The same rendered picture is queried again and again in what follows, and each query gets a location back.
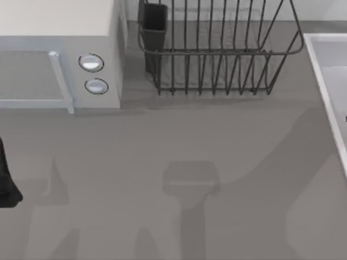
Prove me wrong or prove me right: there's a small round microwave knob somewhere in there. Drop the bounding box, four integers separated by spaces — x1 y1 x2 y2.
84 77 110 95

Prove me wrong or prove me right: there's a black cutlery holder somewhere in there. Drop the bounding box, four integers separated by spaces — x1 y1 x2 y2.
137 2 169 80

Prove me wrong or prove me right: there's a large round microwave knob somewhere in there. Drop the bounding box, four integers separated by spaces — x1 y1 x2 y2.
78 53 105 73

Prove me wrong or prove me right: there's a pale microwave oven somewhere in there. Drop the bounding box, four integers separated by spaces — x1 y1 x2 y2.
0 0 128 114

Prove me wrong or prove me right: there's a microwave oven door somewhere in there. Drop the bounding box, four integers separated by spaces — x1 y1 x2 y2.
0 50 75 114

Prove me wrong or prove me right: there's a white sink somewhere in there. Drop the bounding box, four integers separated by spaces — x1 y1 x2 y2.
303 32 347 185

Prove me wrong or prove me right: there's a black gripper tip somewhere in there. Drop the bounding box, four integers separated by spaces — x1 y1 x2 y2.
0 137 24 209

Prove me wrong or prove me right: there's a dark wire dish rack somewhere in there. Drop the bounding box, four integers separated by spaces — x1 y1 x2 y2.
137 0 304 96

